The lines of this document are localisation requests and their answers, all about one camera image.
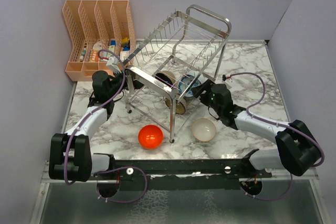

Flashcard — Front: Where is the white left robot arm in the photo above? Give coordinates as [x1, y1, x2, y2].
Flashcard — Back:
[48, 70, 127, 185]

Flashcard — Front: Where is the cream bottle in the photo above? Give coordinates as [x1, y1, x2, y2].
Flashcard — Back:
[120, 37, 130, 60]

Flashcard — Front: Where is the steel wire dish rack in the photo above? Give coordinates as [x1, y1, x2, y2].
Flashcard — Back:
[126, 5, 232, 143]

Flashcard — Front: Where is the orange white packet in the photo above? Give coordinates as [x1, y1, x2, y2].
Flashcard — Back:
[89, 41, 102, 62]

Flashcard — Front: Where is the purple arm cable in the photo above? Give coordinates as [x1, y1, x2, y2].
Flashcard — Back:
[223, 72, 326, 201]
[62, 49, 150, 205]

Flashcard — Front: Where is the beige speckled bowl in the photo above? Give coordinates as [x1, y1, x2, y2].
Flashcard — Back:
[192, 118, 217, 142]

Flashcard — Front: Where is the dark patterned cream-inside bowl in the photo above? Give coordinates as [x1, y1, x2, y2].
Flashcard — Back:
[173, 99, 188, 115]

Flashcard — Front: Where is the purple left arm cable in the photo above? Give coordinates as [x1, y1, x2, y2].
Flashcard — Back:
[62, 49, 150, 205]

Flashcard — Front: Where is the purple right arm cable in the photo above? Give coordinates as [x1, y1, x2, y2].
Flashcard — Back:
[223, 72, 326, 201]

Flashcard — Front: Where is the blue and white bowl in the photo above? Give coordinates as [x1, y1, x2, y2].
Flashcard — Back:
[177, 75, 202, 98]

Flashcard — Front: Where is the white blue tube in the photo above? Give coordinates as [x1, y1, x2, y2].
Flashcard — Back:
[108, 40, 116, 53]

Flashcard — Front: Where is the peach plastic file organizer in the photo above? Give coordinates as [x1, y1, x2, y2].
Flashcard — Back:
[62, 0, 136, 82]

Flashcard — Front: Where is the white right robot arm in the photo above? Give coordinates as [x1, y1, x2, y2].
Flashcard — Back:
[191, 80, 324, 177]

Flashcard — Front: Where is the small green white tube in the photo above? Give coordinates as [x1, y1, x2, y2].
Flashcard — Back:
[79, 47, 87, 62]

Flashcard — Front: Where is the black aluminium frame rail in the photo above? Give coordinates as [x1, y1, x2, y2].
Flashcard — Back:
[42, 153, 318, 192]

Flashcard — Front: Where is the black bowl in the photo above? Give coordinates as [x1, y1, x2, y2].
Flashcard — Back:
[155, 70, 177, 89]

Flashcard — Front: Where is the red bowl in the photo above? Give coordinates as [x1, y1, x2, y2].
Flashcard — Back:
[138, 124, 164, 150]

